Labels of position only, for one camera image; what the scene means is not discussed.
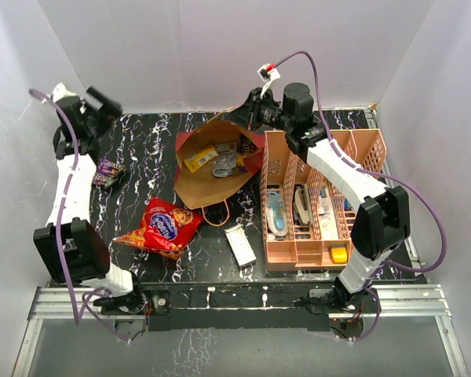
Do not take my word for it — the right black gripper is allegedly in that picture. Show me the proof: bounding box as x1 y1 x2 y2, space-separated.
226 88 294 133

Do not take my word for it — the dark silver snack wrapper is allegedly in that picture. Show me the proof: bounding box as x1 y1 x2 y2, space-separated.
212 152 237 178

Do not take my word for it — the yellow candy bar wrapper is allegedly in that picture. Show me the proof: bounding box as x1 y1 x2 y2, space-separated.
184 145 219 173

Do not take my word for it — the purple candy bar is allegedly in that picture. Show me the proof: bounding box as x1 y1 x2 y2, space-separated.
97 159 126 178

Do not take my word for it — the red brown paper bag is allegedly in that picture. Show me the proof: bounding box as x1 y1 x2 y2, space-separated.
173 110 265 227

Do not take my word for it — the red cookie snack bag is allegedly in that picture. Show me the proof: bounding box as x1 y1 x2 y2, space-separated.
114 196 203 260

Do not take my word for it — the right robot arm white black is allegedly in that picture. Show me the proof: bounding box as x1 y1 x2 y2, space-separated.
226 82 410 312

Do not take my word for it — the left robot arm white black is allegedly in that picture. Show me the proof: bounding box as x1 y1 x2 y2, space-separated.
29 83 147 314

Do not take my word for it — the beige stapler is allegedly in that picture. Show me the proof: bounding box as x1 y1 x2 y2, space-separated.
293 184 312 226

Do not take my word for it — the pink plastic desk organizer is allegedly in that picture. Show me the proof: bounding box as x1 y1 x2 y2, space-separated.
260 130 386 271

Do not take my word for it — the white rectangular box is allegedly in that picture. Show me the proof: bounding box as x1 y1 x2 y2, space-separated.
225 225 256 269

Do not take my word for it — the white packet in organizer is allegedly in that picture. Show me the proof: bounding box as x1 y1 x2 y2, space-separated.
319 185 341 240

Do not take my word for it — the yellow tape measure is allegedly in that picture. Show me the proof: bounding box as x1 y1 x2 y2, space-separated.
330 245 349 264

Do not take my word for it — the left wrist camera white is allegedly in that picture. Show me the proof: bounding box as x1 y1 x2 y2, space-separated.
51 82 80 103

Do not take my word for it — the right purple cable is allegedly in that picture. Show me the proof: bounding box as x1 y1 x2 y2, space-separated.
272 50 448 342

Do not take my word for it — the aluminium rail frame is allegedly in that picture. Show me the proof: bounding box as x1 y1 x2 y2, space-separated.
11 105 471 377

